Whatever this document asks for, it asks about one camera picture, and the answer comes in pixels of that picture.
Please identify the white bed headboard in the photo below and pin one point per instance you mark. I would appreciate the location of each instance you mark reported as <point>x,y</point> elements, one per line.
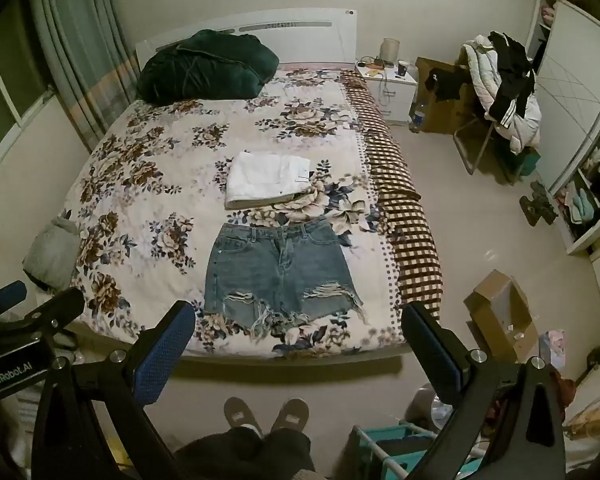
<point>310,35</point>

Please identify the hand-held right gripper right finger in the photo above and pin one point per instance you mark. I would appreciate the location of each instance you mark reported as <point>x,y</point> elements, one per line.
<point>434,355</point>

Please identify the grey cloth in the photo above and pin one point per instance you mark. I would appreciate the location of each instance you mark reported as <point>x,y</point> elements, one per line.
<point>50,255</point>

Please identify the teal and white rack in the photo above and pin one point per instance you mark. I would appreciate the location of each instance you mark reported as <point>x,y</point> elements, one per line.
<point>380,452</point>

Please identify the dark green quilt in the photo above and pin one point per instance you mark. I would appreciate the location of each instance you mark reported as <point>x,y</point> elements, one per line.
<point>205,67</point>

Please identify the brown checkered blanket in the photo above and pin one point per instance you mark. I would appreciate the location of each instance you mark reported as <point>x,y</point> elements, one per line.
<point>405,210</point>

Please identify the white wardrobe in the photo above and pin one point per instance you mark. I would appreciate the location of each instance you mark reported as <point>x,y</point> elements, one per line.
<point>570,85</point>

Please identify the teal storage box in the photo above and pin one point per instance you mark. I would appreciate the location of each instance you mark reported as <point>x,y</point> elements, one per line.
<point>529,165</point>

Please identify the cream bedding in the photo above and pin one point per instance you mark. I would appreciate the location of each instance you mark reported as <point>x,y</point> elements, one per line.
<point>592,405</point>

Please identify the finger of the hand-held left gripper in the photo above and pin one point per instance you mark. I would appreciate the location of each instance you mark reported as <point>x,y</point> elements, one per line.
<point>50,312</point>
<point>7,292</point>

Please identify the person's left leg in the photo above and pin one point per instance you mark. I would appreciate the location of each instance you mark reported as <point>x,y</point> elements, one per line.
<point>225,455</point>

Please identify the black garment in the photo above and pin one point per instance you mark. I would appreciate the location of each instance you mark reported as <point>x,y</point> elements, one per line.
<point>447,82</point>

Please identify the blue denim shorts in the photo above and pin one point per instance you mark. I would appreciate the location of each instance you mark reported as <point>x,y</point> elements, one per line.
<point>275,270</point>

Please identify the person's leg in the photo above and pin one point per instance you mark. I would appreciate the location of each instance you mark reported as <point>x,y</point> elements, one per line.
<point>287,452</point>
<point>225,455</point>

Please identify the beige table lamp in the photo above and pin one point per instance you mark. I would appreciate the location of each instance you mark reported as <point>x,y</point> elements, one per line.
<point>390,50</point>

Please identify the person's right leg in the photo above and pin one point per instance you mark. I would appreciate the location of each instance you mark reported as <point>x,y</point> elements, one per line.
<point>287,452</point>

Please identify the teal folded cloth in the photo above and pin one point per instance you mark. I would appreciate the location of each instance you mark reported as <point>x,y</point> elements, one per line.
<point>580,206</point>

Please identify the white puffer jacket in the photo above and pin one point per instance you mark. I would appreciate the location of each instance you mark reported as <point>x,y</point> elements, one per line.
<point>480,67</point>

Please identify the metal folding chair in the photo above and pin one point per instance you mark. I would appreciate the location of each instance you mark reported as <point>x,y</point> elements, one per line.
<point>475,147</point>

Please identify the grey slipper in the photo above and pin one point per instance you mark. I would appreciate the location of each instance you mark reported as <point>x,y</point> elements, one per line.
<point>240,412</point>
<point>290,414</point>

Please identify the white folded pants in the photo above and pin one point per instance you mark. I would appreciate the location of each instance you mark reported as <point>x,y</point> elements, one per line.
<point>267,177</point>

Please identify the green striped curtain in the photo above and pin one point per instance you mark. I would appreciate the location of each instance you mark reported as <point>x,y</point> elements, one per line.
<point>75,45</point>

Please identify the grey round bin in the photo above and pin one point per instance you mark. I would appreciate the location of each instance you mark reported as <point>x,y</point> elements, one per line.
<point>425,405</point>

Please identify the black clothes with white stripes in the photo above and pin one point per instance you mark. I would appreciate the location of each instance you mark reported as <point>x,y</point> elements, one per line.
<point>512,75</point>

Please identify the window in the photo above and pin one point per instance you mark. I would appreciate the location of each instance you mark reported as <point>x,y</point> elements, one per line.
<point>5,90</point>

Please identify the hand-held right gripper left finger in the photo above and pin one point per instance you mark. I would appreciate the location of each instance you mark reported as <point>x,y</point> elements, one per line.
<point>164,352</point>

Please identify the dark paper cup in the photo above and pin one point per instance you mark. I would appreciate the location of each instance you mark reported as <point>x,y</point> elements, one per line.
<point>403,68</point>

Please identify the large brown cardboard box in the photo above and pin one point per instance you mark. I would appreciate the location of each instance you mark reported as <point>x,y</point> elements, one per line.
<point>442,112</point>

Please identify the clear water bottle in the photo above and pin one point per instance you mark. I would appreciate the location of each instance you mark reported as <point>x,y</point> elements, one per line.
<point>418,117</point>

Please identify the open cardboard box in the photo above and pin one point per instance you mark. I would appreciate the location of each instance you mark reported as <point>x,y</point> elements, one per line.
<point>500,310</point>

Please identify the pink and blue packet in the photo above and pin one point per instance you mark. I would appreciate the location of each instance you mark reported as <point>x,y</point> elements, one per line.
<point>552,347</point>

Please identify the floral bedsheet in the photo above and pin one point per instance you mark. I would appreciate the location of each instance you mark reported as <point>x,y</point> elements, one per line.
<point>170,170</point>

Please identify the white nightstand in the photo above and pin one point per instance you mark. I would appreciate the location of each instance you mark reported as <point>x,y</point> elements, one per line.
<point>395,97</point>

